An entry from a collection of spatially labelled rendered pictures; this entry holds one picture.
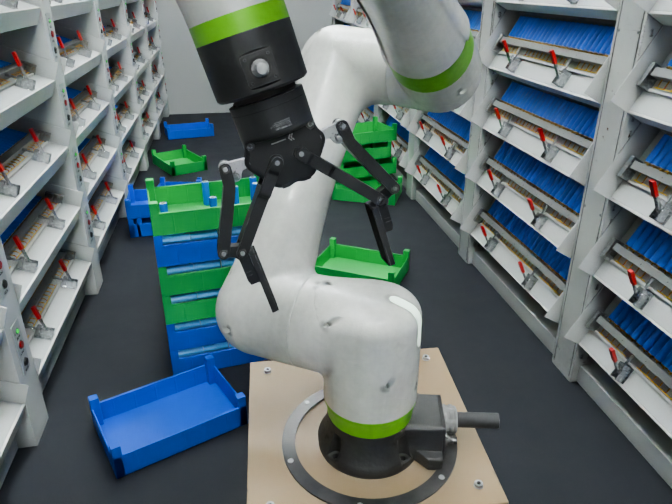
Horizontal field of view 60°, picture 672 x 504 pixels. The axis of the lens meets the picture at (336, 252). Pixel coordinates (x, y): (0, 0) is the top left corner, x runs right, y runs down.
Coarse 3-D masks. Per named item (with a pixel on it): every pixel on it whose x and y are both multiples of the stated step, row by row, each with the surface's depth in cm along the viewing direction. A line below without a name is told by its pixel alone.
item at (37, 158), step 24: (24, 120) 165; (0, 144) 149; (24, 144) 153; (48, 144) 166; (0, 168) 126; (24, 168) 145; (48, 168) 151; (0, 192) 128; (24, 192) 133; (0, 216) 119
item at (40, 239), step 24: (48, 192) 173; (72, 192) 176; (24, 216) 157; (48, 216) 165; (72, 216) 170; (24, 240) 149; (48, 240) 153; (24, 264) 136; (48, 264) 148; (24, 288) 130
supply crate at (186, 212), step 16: (256, 176) 155; (160, 192) 150; (176, 192) 151; (192, 192) 153; (240, 192) 157; (176, 208) 150; (192, 208) 150; (208, 208) 135; (240, 208) 138; (160, 224) 133; (176, 224) 135; (192, 224) 136; (208, 224) 137; (240, 224) 140
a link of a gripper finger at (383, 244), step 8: (368, 208) 62; (376, 208) 61; (368, 216) 64; (376, 216) 61; (376, 224) 61; (376, 232) 63; (384, 232) 62; (376, 240) 65; (384, 240) 62; (384, 248) 63; (384, 256) 64; (392, 256) 63; (392, 264) 63
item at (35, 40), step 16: (48, 0) 161; (16, 32) 156; (32, 32) 156; (48, 32) 159; (16, 48) 157; (32, 48) 158; (48, 48) 159; (64, 80) 171; (32, 112) 165; (48, 112) 165; (64, 112) 169; (64, 176) 174; (80, 208) 178; (80, 224) 180; (80, 240) 183; (96, 256) 193; (96, 272) 191; (96, 288) 190
